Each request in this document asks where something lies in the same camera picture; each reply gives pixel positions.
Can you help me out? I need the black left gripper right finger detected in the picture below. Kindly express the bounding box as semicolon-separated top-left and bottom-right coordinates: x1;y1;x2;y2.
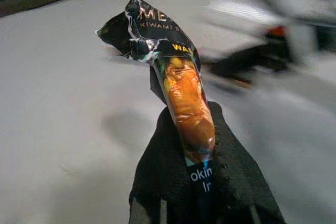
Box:
207;102;287;224

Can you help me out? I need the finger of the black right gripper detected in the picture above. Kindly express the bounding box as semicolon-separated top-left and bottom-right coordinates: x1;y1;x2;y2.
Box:
209;40;292;78

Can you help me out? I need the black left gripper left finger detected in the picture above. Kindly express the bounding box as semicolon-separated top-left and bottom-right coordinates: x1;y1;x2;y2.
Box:
128;108;195;224

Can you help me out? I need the black orange snack wrapper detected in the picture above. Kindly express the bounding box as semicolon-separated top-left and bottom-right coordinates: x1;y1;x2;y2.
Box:
94;0;216;224

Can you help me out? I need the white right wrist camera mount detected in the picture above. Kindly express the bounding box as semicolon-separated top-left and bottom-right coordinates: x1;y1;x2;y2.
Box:
202;0;336;65

